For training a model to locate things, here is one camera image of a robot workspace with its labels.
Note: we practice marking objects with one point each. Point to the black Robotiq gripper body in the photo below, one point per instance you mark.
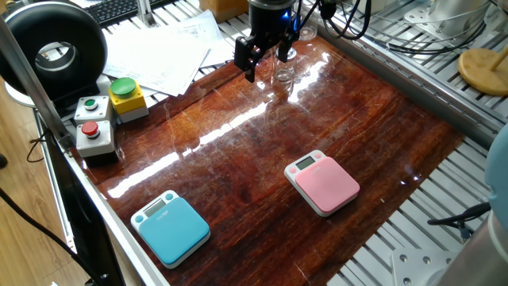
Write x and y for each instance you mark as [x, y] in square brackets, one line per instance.
[270, 20]

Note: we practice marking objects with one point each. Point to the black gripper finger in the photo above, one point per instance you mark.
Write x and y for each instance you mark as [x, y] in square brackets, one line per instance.
[248, 55]
[285, 49]

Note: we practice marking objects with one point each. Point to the clear glass with metal base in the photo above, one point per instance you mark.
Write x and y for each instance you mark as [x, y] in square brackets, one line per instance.
[283, 71]

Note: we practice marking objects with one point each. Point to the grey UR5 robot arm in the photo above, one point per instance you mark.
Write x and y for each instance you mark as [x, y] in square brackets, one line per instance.
[498, 178]

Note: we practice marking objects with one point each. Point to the pink digital kitchen scale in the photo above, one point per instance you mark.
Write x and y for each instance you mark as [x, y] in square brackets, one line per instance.
[327, 184]

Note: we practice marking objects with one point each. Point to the blue digital kitchen scale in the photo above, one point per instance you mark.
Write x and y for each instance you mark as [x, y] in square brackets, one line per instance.
[174, 230]

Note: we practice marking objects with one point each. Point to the clear glass cup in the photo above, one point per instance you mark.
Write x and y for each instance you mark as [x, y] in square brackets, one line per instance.
[308, 32]

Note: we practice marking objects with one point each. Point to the brown cardboard box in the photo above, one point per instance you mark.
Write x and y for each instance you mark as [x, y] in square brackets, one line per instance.
[224, 10]

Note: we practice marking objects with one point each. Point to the white paper sheet pile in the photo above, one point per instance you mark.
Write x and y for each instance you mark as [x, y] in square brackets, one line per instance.
[158, 59]

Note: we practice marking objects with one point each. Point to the yellow box big green button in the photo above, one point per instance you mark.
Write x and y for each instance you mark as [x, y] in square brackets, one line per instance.
[127, 99]

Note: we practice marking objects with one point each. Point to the black computer keyboard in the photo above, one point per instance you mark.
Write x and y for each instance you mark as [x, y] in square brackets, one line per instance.
[115, 10]

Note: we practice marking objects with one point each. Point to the grey box small green button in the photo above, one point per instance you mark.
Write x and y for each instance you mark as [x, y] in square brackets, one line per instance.
[93, 111]

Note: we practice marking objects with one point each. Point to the silver plate with cylinder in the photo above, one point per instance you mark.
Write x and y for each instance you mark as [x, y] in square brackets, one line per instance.
[452, 16]

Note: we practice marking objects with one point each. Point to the grey box red button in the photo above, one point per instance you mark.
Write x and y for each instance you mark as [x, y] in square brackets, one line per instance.
[95, 139]

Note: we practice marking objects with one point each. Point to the round wooden stand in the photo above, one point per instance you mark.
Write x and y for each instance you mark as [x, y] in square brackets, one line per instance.
[480, 73]

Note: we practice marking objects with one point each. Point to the silver robot mounting plate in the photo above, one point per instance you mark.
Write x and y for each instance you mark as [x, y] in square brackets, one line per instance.
[416, 266]

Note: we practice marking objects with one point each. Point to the aluminium frame post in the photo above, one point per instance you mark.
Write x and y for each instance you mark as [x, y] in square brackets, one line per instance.
[35, 87]

